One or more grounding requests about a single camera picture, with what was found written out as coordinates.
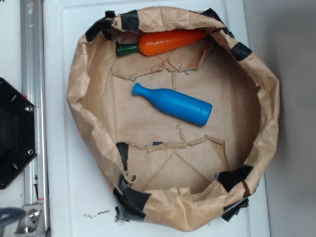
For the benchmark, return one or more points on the orange toy carrot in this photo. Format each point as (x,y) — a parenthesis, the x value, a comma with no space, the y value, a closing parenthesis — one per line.
(160,42)

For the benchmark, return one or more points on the blue toy bottle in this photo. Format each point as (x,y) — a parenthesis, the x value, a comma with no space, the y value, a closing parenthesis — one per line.
(176,104)

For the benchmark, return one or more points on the brown paper bag bin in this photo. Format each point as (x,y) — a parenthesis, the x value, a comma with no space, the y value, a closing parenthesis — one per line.
(162,169)

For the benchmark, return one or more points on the white plastic tray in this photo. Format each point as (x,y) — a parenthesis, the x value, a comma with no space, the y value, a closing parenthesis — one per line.
(81,204)

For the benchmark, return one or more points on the aluminium frame rail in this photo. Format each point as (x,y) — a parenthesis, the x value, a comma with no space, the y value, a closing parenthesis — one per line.
(33,86)

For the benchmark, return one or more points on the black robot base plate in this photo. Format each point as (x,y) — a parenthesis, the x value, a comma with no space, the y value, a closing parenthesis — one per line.
(17,133)

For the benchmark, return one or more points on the metal corner bracket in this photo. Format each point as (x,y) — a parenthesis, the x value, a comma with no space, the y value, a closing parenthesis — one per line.
(34,224)

